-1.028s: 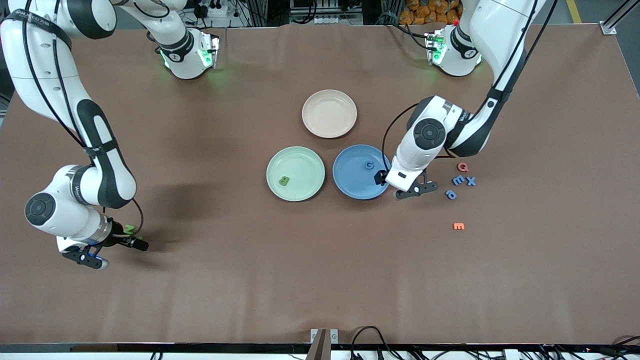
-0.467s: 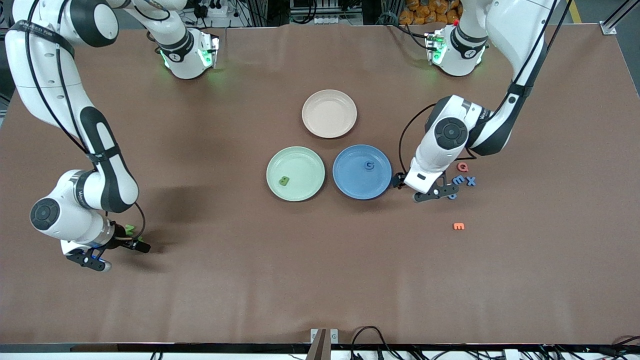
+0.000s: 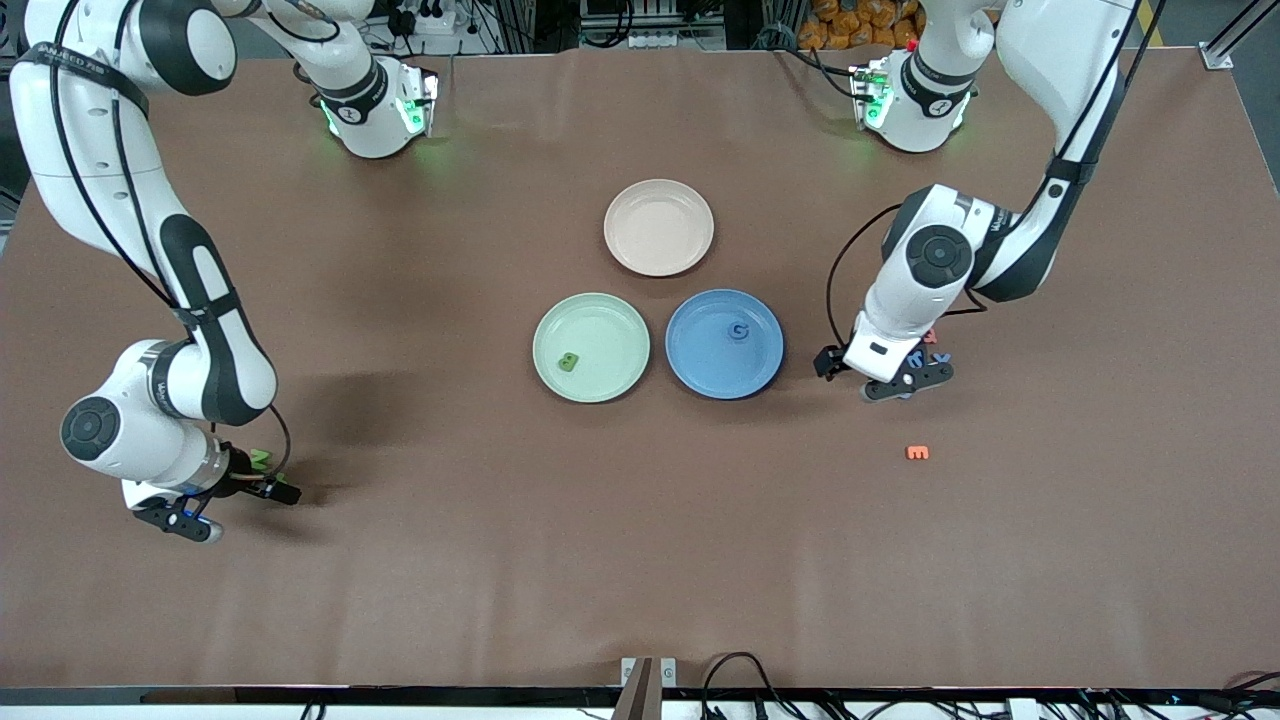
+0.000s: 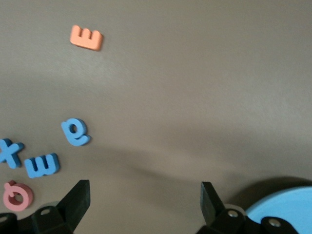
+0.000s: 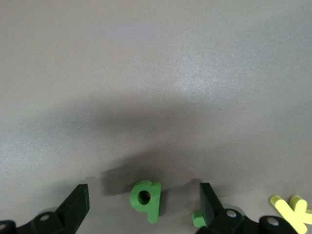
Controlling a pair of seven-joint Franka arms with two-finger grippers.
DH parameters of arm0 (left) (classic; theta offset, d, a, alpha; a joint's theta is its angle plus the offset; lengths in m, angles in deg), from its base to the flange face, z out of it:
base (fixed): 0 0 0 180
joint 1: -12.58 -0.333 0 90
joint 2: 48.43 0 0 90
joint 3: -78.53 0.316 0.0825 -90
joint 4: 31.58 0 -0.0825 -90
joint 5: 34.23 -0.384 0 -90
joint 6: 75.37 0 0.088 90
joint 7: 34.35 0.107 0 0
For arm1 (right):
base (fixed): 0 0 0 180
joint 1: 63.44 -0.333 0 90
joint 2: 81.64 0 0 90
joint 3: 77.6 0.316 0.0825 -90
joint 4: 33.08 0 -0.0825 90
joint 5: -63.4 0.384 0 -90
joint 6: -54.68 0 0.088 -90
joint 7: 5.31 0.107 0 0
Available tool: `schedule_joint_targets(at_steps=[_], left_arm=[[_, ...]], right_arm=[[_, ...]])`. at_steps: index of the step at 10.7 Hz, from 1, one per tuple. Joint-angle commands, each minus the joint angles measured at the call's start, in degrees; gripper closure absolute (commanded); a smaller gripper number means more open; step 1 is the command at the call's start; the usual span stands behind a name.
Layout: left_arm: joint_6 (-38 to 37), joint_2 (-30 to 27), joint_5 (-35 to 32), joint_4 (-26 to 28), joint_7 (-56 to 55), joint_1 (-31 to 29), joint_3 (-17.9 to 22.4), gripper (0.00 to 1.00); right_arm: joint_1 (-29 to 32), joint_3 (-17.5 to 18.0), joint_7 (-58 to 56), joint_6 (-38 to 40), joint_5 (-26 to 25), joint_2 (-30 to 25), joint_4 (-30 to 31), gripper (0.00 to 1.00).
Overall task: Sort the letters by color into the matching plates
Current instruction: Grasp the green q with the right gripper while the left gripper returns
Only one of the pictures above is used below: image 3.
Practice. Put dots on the beige plate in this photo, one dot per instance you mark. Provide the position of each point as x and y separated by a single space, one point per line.
660 228

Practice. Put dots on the aluminium frame strut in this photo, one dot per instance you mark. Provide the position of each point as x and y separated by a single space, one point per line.
1217 56

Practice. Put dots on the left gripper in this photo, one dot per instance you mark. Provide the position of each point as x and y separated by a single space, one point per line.
827 362

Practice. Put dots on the brown table mat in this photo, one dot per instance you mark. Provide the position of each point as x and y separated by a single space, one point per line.
640 550

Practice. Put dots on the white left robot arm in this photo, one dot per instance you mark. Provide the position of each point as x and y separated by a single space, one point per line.
1050 50

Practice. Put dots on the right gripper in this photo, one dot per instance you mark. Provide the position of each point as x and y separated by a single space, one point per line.
243 472

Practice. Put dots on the pile of orange fruit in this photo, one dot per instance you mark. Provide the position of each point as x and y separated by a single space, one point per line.
850 25

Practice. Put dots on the grey metal mounting bracket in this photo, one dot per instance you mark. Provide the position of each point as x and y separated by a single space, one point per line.
640 690

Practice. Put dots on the white power strip with plugs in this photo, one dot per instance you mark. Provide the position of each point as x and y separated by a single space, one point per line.
430 22

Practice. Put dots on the blue plate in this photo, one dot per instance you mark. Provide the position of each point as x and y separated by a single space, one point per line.
725 365

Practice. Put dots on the green plate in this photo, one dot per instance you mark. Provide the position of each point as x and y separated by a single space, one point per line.
610 330

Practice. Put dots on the blue foam letter G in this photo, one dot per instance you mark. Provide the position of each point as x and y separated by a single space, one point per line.
738 325

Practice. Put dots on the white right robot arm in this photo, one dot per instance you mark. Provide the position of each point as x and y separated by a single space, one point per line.
90 120

